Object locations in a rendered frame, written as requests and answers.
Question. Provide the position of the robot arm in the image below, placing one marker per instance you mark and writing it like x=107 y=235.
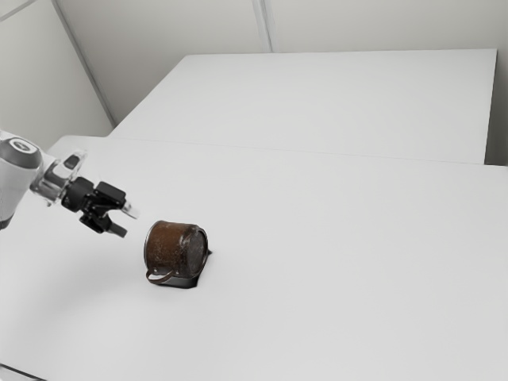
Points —
x=16 y=174

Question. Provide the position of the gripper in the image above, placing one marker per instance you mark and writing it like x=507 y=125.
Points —
x=79 y=193

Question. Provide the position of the rusty brown metal mug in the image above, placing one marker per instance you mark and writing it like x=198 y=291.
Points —
x=176 y=249

